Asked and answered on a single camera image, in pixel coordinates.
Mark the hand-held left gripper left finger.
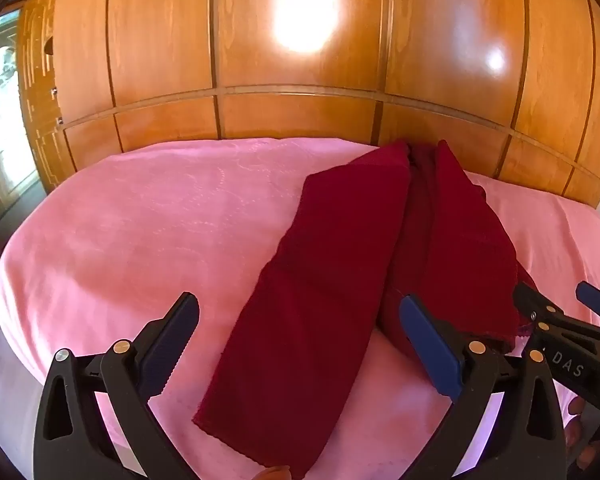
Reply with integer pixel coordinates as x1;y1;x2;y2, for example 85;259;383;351
32;291;200;480

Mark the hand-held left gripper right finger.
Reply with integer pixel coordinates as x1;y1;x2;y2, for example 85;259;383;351
399;295;567;480

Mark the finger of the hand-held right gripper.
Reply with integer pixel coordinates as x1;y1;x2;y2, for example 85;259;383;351
511;282;557;332
576;281;600;332

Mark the dark red garment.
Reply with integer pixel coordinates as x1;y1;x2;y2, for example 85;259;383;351
192;139;545;479

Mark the person's right hand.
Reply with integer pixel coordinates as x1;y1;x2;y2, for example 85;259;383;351
562;395;600;471

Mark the pink bed sheet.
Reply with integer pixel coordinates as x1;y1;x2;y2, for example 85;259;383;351
0;136;600;480

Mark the inlaid wooden cabinet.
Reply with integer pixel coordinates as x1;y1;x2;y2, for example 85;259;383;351
16;0;78;195

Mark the bright window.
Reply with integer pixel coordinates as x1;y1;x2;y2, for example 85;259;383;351
0;10;38;221

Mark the glossy wooden wardrobe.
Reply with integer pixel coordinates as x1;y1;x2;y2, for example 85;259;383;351
45;0;600;211

